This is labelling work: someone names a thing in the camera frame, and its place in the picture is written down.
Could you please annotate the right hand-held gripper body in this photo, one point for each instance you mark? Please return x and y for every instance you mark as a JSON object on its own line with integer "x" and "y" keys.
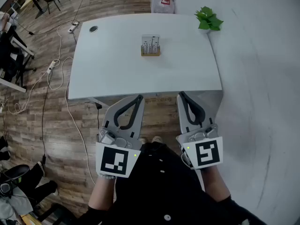
{"x": 206, "y": 152}

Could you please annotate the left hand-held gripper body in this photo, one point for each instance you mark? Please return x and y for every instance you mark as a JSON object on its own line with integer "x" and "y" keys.
{"x": 114, "y": 160}

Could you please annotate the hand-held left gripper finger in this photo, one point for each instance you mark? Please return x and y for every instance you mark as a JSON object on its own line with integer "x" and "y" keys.
{"x": 138, "y": 123}
{"x": 109, "y": 116}

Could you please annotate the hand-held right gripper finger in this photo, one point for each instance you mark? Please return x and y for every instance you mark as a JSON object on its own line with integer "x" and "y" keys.
{"x": 202, "y": 110}
{"x": 182, "y": 123}

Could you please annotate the white printed table card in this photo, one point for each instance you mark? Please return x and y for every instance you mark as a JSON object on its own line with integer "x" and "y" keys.
{"x": 150, "y": 42}

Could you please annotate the person's right forearm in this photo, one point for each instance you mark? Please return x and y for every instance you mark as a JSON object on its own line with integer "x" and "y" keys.
{"x": 215, "y": 184}

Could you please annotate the person's left forearm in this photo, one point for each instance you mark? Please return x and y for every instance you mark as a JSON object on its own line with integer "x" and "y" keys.
{"x": 102, "y": 193}

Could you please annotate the person's left shoe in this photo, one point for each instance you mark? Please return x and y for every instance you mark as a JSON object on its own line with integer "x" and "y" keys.
{"x": 143, "y": 140}

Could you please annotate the person's shoe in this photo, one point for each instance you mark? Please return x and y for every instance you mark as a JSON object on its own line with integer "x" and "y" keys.
{"x": 157, "y": 139}
{"x": 143, "y": 140}

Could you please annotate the person's right shoe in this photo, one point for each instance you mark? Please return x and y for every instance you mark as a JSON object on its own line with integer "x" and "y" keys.
{"x": 157, "y": 139}

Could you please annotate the person's black clothing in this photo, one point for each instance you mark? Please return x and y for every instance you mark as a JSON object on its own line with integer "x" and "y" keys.
{"x": 159, "y": 191}

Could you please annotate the white table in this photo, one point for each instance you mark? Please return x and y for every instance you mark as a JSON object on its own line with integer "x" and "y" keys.
{"x": 117, "y": 62}

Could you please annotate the white power strip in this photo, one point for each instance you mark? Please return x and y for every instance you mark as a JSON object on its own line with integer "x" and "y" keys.
{"x": 73, "y": 27}
{"x": 52, "y": 66}

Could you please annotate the black stool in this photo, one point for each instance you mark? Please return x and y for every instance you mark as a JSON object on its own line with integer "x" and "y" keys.
{"x": 56, "y": 213}

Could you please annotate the green potted plant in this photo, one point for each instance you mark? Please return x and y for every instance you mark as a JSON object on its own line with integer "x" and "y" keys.
{"x": 208, "y": 20}

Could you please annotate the white desk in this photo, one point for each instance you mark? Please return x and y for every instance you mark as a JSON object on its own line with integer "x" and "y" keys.
{"x": 11, "y": 84}

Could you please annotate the grey cloth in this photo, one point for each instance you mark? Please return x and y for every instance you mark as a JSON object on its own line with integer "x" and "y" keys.
{"x": 16, "y": 205}

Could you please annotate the clear water bottle red label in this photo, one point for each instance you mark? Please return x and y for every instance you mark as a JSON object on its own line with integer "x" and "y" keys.
{"x": 167, "y": 5}

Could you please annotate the black headset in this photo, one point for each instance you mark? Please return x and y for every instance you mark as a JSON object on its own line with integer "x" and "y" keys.
{"x": 5, "y": 189}

